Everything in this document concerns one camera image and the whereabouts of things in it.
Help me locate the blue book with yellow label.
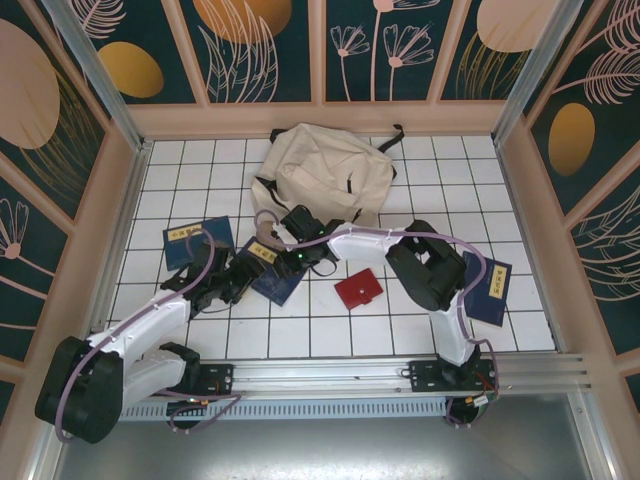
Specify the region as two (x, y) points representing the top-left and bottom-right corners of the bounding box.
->
(162, 215), (235, 272)
(462, 251), (513, 327)
(233, 236), (307, 308)

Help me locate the cream canvas backpack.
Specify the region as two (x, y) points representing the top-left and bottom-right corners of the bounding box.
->
(250, 122), (405, 236)

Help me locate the red snap wallet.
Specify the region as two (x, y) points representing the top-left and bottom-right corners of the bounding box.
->
(333, 267), (383, 311)

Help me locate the grey metal sheet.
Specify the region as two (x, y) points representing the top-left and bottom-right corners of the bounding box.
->
(29, 392), (616, 480)

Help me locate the green circuit board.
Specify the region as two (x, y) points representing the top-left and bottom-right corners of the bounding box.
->
(468, 392), (502, 412)

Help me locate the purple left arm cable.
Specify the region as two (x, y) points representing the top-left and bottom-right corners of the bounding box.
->
(53, 233), (244, 446)

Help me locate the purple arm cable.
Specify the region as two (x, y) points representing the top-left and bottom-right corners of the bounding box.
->
(53, 233), (244, 446)
(255, 209), (504, 431)

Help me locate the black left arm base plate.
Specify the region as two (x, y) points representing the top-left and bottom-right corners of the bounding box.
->
(197, 363), (235, 397)

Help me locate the aluminium side rail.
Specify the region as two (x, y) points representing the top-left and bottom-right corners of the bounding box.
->
(79, 142), (154, 362)
(493, 140), (570, 354)

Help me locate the aluminium mounting rail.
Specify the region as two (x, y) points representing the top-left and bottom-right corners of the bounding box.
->
(197, 351), (592, 402)

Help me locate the grey slotted cable duct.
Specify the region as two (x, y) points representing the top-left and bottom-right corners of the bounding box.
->
(119, 402), (449, 422)

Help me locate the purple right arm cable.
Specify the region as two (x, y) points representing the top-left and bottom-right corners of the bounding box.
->
(255, 209), (504, 431)

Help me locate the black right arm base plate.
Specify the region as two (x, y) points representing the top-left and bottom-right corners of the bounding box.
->
(408, 358), (501, 394)

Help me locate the aluminium corner post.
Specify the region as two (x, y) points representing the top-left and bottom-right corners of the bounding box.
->
(42, 0), (154, 151)
(491, 0), (577, 147)

